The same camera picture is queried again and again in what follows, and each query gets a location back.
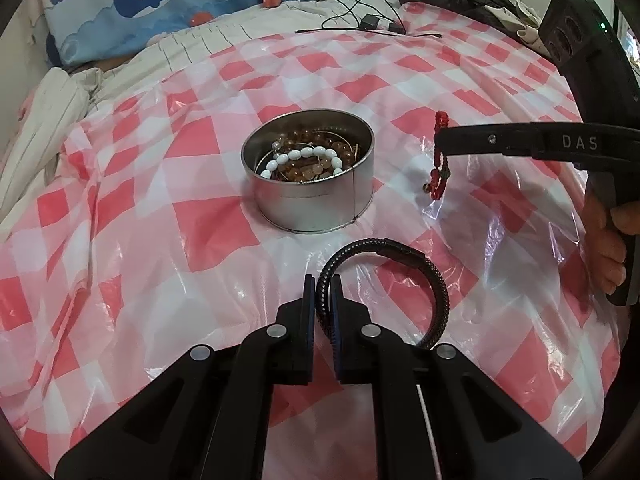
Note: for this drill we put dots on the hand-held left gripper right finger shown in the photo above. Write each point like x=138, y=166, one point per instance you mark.
x=336, y=310

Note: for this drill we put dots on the red white checked plastic tablecloth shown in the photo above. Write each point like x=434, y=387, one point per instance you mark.
x=150, y=235

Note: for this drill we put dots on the black power adapter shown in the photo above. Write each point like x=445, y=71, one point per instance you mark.
x=396, y=27
x=370, y=22

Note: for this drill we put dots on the person's right hand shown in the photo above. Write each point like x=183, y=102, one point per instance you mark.
x=607, y=255

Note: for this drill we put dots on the round metal tin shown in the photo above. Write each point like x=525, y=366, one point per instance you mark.
x=310, y=205

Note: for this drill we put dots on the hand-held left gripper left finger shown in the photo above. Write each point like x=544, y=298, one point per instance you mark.
x=310, y=310

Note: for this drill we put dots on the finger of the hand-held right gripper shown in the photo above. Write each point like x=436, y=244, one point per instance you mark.
x=475, y=140

